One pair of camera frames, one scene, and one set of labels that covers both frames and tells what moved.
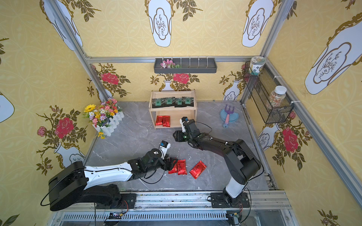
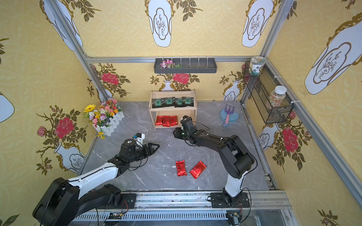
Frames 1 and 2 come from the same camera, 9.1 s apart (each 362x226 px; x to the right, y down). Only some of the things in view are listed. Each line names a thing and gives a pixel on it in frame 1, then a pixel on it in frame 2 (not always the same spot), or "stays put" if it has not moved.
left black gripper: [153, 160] → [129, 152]
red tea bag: [166, 121] stays put
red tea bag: [181, 167] stays put
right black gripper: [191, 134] stays put
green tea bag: [178, 102] stays put
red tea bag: [175, 168] → [173, 120]
